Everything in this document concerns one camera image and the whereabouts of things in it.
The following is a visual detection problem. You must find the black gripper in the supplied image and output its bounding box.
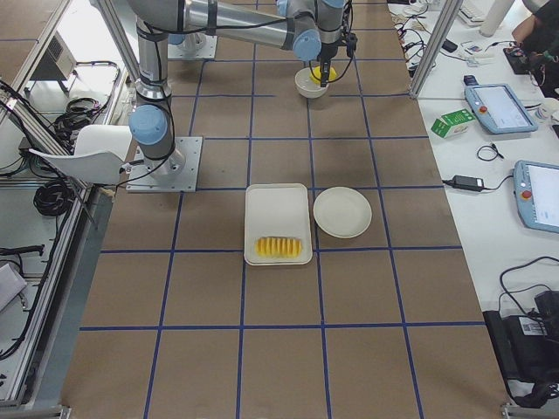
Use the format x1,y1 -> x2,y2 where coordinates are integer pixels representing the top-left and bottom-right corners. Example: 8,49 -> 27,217
320,26 -> 357,87

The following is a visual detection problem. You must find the yellow lemon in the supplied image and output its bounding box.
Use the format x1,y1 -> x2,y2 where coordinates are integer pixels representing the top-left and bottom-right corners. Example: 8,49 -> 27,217
308,64 -> 338,84

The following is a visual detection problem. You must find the white ceramic bowl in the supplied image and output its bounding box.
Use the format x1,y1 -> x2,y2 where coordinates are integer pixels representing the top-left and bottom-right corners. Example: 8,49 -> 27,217
294,68 -> 328,99

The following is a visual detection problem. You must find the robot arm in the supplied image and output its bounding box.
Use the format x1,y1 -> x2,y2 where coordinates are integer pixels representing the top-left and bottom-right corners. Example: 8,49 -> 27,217
276,0 -> 357,87
168,37 -> 308,189

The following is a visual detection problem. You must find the white round plate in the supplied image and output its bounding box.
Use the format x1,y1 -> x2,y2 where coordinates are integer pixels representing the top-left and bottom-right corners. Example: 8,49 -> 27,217
313,187 -> 372,238

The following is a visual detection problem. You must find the green white carton box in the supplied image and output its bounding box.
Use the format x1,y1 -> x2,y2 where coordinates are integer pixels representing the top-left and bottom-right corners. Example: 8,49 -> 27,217
431,108 -> 475,139

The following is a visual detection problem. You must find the white rectangular tray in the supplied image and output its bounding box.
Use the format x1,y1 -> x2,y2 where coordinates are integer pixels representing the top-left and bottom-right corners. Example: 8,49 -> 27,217
244,183 -> 313,266

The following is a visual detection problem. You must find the blue teach pendant upper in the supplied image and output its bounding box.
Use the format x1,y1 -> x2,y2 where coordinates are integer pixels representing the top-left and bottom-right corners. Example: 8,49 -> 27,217
464,84 -> 538,134

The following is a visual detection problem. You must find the blue teach pendant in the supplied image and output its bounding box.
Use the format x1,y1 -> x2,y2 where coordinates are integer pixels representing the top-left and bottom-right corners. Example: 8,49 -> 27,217
464,84 -> 538,134
513,161 -> 558,233

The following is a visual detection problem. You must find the sliced yellow bread loaf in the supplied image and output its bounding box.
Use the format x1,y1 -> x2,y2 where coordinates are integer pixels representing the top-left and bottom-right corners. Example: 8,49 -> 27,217
255,237 -> 302,259

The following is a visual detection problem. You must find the white plastic chair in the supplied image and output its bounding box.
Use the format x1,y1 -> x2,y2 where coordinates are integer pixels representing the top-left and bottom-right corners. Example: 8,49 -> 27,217
30,125 -> 132,185

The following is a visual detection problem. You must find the blue teach pendant lower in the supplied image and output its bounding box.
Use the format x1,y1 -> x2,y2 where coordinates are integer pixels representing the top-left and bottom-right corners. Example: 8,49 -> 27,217
513,161 -> 558,233

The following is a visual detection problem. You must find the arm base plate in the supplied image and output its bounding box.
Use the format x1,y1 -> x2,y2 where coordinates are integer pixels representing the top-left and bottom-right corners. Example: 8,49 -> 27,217
125,136 -> 203,193
168,33 -> 217,61

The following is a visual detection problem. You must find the aluminium frame post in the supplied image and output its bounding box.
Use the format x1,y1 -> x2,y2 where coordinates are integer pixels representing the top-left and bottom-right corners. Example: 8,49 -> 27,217
410,0 -> 463,99

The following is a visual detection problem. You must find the small black looped cable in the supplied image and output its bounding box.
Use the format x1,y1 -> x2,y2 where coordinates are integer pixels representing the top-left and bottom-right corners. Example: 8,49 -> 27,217
476,142 -> 505,161

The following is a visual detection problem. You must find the black power brick with cable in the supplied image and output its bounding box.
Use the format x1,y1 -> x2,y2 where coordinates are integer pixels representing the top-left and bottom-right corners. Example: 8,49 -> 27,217
442,175 -> 513,192

